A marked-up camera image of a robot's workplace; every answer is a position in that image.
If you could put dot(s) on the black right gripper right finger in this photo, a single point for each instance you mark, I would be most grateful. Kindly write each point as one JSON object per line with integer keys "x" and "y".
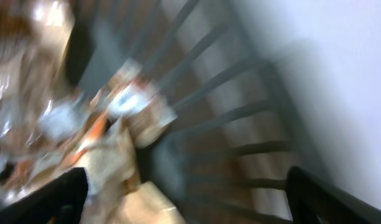
{"x": 313, "y": 201}

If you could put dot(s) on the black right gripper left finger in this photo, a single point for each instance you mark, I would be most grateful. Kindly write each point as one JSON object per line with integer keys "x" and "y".
{"x": 60, "y": 201}

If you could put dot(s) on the clear brown pastry bag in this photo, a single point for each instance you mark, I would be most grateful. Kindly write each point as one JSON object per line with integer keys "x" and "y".
{"x": 41, "y": 119}

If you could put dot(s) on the beige brown bread bag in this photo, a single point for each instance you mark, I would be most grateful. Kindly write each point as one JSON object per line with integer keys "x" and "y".
{"x": 115, "y": 192}

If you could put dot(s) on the bread bag with grain print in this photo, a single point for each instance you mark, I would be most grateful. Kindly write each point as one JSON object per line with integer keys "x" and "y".
{"x": 137, "y": 101}

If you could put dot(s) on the grey plastic laundry basket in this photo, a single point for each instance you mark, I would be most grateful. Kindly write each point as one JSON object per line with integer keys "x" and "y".
{"x": 230, "y": 154}

